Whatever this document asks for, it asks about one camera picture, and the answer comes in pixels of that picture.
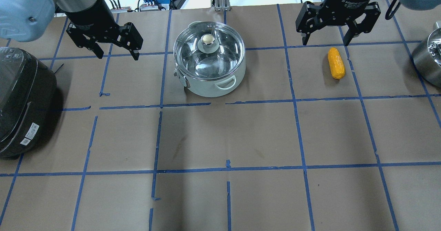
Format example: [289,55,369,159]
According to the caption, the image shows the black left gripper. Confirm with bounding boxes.
[65,0,143,61]

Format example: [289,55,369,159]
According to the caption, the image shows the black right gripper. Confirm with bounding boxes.
[296,0,381,46]

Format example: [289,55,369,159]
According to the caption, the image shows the yellow toy corn cob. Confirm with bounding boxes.
[328,47,346,80]

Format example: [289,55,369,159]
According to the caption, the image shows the glass pot lid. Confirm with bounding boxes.
[173,21,246,81]

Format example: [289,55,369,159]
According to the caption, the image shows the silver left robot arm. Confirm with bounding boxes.
[0,0,143,60]

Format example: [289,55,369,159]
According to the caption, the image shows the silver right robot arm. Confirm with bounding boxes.
[296,0,440,46]

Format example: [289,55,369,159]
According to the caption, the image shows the stainless steel steamer pot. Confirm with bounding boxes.
[412,20,441,88]

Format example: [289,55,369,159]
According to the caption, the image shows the black rice cooker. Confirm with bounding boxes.
[0,46,57,159]

